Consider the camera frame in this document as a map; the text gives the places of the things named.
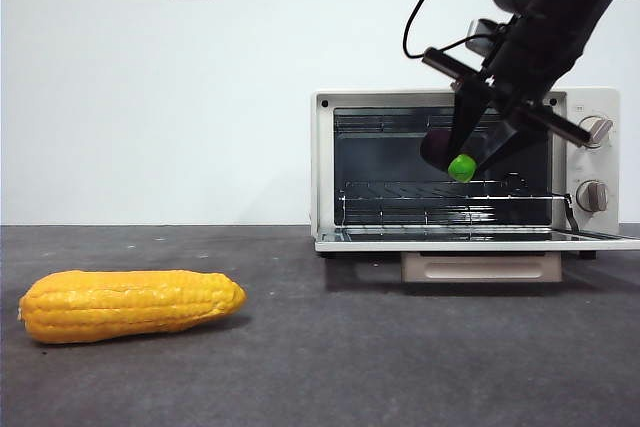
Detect purple eggplant with green stem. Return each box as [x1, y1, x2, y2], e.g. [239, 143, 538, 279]
[418, 127, 494, 184]

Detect glass oven door with handle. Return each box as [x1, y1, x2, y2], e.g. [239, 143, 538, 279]
[313, 226, 640, 284]

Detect cream oven knob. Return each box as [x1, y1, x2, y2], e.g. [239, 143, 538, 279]
[574, 180, 610, 213]
[579, 115, 614, 149]

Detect cream toaster oven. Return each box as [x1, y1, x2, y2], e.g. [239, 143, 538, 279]
[309, 87, 621, 243]

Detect yellow corn cob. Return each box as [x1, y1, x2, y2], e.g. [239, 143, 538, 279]
[17, 269, 249, 346]

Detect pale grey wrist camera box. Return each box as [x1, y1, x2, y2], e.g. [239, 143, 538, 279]
[467, 19, 507, 56]

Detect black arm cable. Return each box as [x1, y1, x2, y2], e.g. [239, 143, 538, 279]
[402, 0, 474, 59]

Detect metal wire oven rack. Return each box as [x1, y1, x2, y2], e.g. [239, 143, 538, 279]
[335, 177, 571, 228]

